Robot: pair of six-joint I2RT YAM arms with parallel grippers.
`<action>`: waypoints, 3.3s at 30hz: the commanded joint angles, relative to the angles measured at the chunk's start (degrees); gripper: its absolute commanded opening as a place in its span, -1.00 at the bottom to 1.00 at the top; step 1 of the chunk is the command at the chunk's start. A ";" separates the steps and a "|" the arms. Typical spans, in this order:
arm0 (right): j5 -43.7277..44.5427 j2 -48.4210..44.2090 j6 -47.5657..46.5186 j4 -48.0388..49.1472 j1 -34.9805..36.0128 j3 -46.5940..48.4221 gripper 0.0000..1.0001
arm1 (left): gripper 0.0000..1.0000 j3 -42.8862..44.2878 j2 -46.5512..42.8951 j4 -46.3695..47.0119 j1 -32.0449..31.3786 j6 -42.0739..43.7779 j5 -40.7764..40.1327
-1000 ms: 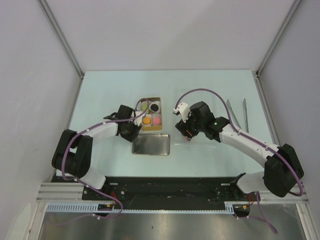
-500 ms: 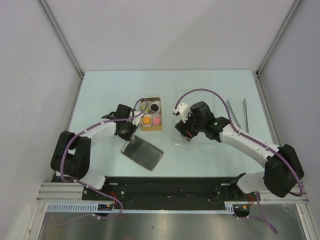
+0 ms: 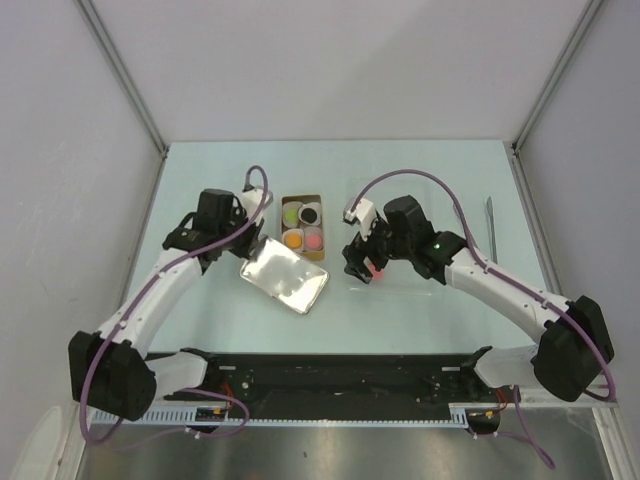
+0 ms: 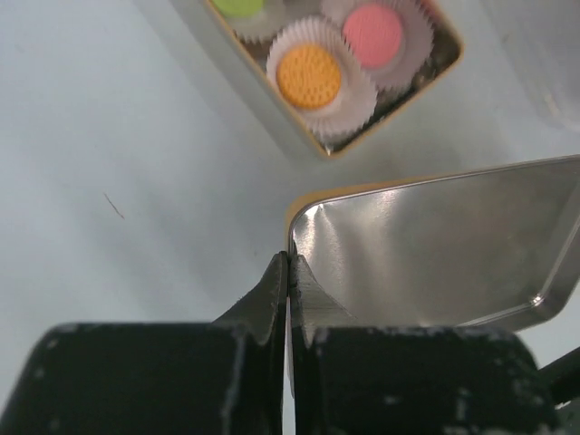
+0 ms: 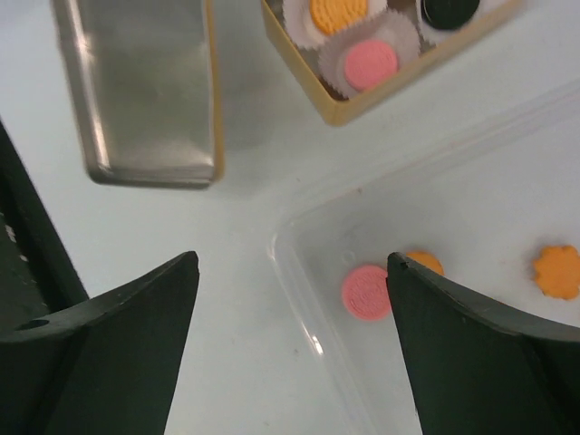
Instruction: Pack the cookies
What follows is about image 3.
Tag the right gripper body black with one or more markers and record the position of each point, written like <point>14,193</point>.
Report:
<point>376,248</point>

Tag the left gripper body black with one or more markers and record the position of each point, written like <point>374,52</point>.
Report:
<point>241,245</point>

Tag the silver tin lid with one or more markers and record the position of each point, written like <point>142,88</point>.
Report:
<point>284,275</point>

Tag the orange round biscuit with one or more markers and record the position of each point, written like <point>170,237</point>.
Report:
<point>293,241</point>

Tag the green sandwich cookie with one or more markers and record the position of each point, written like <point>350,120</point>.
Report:
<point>291,216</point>

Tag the pink sandwich cookie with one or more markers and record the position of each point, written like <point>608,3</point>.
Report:
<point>313,242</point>
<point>376,274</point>

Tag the black sandwich cookie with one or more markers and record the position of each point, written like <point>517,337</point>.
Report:
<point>309,215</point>

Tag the metal tongs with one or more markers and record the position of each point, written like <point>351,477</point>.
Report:
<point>489,211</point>

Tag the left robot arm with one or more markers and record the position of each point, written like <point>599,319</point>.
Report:
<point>109,369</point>

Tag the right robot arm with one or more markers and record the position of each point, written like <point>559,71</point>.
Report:
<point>570,338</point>

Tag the clear plastic tray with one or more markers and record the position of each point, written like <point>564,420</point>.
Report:
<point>398,277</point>

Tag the white paper cup near-left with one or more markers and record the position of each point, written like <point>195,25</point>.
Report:
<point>290,231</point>

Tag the white paper cup far-left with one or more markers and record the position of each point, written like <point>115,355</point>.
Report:
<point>296,205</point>

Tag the gold cookie tin box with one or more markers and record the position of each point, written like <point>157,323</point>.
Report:
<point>316,256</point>

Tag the white paper cup near-right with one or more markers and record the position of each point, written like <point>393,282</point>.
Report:
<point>312,230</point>

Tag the white paper cup far-right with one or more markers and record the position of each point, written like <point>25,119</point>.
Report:
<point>316,205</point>

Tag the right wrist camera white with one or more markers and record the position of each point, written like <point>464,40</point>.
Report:
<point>362,213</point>

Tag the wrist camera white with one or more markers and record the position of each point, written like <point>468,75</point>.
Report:
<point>255,201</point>
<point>362,213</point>

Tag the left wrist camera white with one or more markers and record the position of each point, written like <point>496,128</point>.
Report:
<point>255,201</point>

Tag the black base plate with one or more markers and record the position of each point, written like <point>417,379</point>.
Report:
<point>347,386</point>

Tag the white slotted cable duct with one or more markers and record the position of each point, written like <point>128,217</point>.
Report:
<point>204,415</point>

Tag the aluminium frame rail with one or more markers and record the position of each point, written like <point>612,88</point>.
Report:
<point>540,397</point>

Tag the left corner frame post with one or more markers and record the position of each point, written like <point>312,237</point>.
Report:
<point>114,60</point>

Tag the corner frame post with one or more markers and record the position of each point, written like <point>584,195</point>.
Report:
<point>577,36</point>
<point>114,60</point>

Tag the right corner frame post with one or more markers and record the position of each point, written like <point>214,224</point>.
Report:
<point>577,36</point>

